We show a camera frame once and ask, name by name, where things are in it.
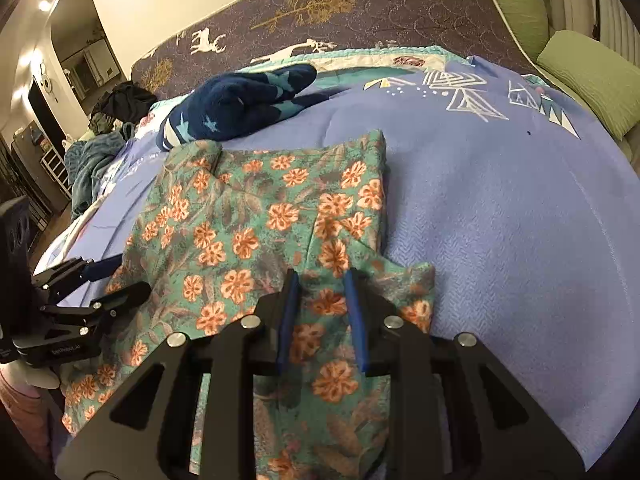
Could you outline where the teal blue towel heap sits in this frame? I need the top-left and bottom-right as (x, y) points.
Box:
(64, 130), (126, 220)

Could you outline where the left orange sleeve forearm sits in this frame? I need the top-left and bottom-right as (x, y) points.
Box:
(1, 361), (52, 465)

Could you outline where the green pillow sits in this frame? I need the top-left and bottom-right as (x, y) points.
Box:
(537, 30), (639, 142)
(496, 0), (549, 61)

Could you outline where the green pillow back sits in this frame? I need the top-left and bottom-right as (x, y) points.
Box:
(496, 0), (549, 61)

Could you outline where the green pillow front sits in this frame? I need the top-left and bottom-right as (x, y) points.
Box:
(537, 30), (639, 142)

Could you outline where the floral green orange garment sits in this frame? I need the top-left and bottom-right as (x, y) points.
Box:
(62, 131), (435, 479)

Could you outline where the blue printed bed sheet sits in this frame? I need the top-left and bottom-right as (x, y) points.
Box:
(32, 44), (640, 470)

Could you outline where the navy star fleece garment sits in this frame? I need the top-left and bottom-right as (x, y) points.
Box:
(156, 64), (329, 152)

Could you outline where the black clothes pile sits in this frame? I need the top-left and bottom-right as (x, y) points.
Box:
(90, 81), (158, 124)

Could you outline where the white slatted rack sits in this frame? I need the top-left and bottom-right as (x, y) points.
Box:
(40, 148), (72, 198)

